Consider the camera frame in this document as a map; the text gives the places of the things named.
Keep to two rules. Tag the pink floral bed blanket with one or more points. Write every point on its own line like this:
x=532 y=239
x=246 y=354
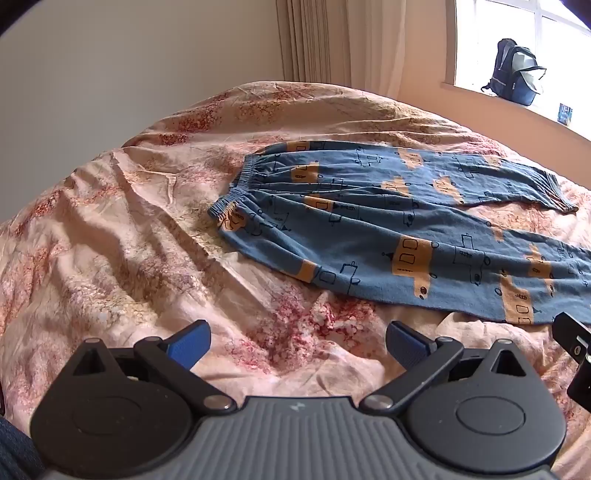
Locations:
x=115 y=240

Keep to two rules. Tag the small blue box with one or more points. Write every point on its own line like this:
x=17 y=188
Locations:
x=565 y=114

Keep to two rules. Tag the beige curtain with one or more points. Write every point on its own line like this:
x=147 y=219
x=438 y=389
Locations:
x=314 y=41

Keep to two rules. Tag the blue orange printed pants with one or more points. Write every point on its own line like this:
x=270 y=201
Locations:
x=369 y=221

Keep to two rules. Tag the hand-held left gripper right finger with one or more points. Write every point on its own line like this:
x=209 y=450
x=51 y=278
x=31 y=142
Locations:
x=408 y=344

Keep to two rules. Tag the person's dark clothing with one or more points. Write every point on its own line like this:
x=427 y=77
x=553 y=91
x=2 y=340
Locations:
x=14 y=443

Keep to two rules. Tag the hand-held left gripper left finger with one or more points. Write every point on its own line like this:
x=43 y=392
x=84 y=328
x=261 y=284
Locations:
x=191 y=344

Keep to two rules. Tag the white framed window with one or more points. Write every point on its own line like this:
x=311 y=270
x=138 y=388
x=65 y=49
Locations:
x=554 y=27

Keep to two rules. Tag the dark blue backpack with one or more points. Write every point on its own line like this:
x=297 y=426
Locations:
x=510 y=74

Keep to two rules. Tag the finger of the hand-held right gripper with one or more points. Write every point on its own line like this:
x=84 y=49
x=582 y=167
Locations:
x=582 y=385
x=575 y=334

